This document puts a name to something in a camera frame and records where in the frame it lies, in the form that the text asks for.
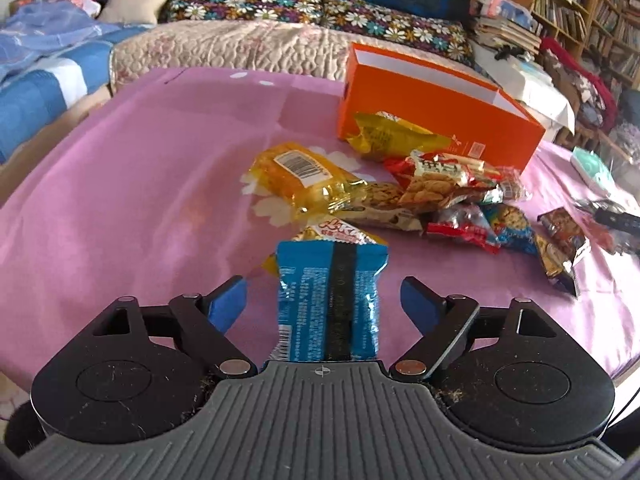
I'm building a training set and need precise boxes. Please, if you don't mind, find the red fish tofu packet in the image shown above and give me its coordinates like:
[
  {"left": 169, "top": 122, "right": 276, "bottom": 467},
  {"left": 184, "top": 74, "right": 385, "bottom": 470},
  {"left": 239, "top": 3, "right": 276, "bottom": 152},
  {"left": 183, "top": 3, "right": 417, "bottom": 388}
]
[{"left": 383, "top": 151, "right": 503, "bottom": 214}]

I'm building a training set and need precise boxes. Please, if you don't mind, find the red clear candy packet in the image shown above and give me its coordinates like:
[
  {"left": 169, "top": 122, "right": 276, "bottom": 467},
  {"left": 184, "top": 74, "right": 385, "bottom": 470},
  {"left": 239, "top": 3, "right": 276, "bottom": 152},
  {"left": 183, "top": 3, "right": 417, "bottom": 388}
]
[{"left": 425, "top": 204, "right": 501, "bottom": 254}]

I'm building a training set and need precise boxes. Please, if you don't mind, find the blue cookie packet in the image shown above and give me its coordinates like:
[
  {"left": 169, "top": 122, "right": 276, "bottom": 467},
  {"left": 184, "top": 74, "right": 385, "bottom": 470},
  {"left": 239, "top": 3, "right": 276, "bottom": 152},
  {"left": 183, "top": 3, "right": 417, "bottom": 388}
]
[{"left": 480, "top": 203, "right": 537, "bottom": 255}]

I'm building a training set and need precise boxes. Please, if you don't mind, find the white chocolate cookie packet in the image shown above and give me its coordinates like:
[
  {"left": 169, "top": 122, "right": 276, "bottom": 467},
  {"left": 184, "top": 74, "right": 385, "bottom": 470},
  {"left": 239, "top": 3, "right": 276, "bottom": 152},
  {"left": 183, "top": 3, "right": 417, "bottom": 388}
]
[{"left": 335, "top": 182, "right": 422, "bottom": 232}]

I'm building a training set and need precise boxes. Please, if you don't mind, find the pink floral tablecloth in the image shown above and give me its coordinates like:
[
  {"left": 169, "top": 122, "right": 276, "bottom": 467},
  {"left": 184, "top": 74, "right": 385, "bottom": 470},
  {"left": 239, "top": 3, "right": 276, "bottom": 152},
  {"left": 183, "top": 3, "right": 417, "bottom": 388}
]
[{"left": 1, "top": 68, "right": 639, "bottom": 388}]

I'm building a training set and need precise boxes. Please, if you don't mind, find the dark brown snack packet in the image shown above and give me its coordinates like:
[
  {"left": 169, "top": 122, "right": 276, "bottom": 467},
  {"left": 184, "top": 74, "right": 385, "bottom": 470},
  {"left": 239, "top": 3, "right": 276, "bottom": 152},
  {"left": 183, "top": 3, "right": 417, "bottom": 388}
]
[{"left": 534, "top": 207, "right": 590, "bottom": 298}]

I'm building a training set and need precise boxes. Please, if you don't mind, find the yellow snack packet under blue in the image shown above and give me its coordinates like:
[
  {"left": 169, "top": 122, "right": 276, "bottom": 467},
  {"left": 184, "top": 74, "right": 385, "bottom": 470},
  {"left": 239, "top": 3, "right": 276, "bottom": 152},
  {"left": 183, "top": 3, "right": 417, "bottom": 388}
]
[{"left": 288, "top": 214, "right": 387, "bottom": 246}]

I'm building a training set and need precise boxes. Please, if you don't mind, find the small clear muffin packet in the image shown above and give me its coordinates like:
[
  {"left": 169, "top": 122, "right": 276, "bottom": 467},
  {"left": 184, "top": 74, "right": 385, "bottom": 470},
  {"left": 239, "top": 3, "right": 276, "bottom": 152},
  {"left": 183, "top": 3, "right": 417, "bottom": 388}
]
[{"left": 498, "top": 167, "right": 532, "bottom": 202}]

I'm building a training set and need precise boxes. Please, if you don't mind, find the large yellow cake packet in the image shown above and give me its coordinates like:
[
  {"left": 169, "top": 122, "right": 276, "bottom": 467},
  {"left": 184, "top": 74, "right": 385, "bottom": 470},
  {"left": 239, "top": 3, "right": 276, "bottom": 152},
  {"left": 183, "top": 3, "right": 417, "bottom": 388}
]
[{"left": 248, "top": 142, "right": 368, "bottom": 220}]

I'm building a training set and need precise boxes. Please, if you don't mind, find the gold yellow snack packet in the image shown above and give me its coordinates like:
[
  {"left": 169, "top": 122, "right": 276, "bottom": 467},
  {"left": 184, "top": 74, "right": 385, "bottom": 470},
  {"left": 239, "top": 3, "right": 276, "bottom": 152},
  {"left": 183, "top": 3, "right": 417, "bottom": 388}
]
[{"left": 347, "top": 113, "right": 451, "bottom": 162}]

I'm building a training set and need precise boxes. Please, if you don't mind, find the orange cardboard box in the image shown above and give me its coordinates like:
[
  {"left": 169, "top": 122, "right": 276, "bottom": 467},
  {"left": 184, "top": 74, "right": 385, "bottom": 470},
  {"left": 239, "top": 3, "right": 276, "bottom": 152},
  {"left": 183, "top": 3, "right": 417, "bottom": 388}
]
[{"left": 337, "top": 42, "right": 544, "bottom": 170}]

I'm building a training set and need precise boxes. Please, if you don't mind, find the black remote control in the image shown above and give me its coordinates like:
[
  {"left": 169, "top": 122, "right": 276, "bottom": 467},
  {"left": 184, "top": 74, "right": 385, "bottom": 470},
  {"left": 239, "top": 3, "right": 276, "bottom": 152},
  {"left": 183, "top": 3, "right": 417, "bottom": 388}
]
[{"left": 593, "top": 209, "right": 640, "bottom": 237}]

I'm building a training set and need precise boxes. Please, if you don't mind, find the teal tissue pack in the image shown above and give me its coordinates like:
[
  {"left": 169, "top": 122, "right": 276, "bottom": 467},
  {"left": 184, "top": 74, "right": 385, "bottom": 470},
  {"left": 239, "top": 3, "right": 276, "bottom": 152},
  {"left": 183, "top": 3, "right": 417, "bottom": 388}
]
[{"left": 570, "top": 146, "right": 617, "bottom": 198}]

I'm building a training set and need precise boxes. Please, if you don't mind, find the white cloth covered stand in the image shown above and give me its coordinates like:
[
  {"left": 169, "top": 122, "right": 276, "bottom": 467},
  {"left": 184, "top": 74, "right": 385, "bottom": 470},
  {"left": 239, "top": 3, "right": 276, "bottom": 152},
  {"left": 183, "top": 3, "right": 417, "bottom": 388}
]
[{"left": 472, "top": 42, "right": 576, "bottom": 140}]

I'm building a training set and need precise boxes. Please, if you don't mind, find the quilted beige sofa cover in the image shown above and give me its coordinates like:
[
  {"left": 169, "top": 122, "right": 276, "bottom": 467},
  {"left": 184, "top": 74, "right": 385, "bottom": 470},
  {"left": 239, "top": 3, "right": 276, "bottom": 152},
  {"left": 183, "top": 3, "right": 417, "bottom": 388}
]
[{"left": 110, "top": 21, "right": 479, "bottom": 93}]

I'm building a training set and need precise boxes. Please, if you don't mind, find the stack of books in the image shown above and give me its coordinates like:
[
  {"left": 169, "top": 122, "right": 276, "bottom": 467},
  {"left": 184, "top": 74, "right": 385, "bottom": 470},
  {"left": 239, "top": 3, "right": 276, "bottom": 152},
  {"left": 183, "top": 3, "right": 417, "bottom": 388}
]
[{"left": 472, "top": 0, "right": 541, "bottom": 55}]

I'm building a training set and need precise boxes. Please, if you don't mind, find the blue striped blanket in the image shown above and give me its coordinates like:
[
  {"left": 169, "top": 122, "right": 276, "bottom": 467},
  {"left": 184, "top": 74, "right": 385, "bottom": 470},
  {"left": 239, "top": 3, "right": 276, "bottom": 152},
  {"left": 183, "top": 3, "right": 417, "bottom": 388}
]
[{"left": 0, "top": 0, "right": 149, "bottom": 162}]

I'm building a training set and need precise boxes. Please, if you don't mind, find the right floral cushion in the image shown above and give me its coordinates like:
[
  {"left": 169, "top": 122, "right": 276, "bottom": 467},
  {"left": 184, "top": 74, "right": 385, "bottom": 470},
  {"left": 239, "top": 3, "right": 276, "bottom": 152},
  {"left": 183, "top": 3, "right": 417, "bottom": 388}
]
[{"left": 321, "top": 0, "right": 474, "bottom": 67}]

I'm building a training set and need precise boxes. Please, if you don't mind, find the floral cushion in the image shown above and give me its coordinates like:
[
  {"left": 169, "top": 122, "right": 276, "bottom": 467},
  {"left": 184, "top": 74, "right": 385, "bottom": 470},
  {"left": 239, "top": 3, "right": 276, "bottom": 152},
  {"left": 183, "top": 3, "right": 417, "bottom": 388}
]
[
  {"left": 164, "top": 0, "right": 322, "bottom": 24},
  {"left": 321, "top": 0, "right": 474, "bottom": 67}
]

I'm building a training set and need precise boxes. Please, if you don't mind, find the left floral cushion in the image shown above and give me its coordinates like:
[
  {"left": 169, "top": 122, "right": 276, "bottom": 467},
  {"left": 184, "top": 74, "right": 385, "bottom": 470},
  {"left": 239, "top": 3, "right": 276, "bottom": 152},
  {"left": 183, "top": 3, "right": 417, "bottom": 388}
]
[{"left": 164, "top": 0, "right": 322, "bottom": 24}]

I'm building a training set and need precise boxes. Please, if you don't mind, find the wooden bookshelf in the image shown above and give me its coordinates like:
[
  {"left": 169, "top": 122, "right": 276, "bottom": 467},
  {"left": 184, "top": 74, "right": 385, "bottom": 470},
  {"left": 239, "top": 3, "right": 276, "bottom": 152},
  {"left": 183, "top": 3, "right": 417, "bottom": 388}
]
[{"left": 518, "top": 0, "right": 639, "bottom": 89}]

